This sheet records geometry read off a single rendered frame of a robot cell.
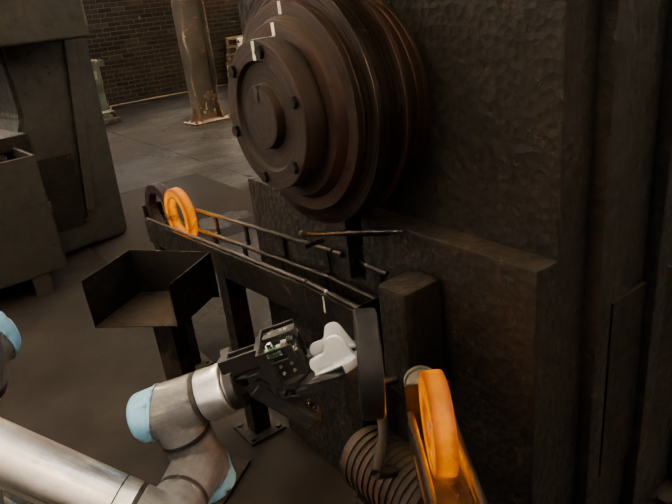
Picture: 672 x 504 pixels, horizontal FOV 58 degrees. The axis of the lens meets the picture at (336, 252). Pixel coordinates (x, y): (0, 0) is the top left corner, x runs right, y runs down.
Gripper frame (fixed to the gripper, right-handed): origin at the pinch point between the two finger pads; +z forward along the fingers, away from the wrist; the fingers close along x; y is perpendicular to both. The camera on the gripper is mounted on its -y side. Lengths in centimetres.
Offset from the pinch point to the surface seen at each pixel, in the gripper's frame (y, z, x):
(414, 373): -17.0, 3.9, 15.4
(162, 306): -11, -56, 72
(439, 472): -17.9, 3.6, -7.5
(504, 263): -4.3, 24.6, 18.7
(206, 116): -40, -175, 732
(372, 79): 30.5, 14.5, 28.9
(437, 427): -11.1, 5.7, -6.5
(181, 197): 5, -53, 118
